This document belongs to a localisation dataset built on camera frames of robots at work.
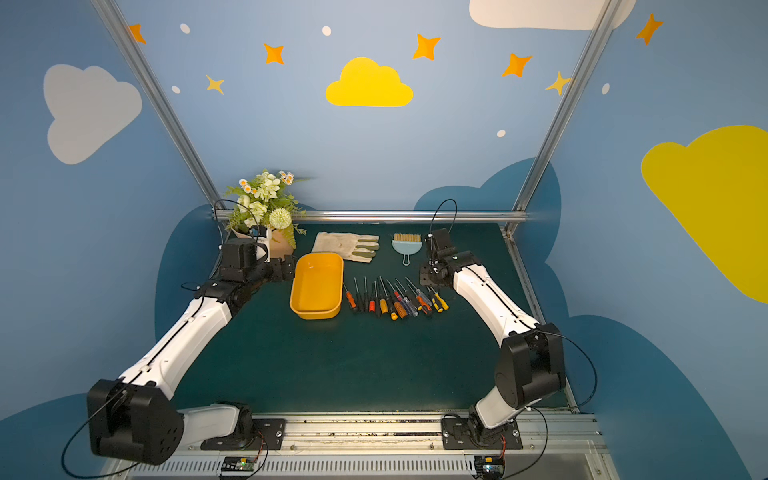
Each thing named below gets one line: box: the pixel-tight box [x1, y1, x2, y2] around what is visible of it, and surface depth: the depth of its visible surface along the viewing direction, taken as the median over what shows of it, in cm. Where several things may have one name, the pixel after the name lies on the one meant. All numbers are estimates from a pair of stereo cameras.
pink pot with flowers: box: [224, 169, 307, 259], surface depth 90 cm
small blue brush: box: [392, 233, 423, 266], surface depth 121 cm
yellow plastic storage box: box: [290, 252, 343, 320], surface depth 104 cm
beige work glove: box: [311, 231, 380, 263], surface depth 117 cm
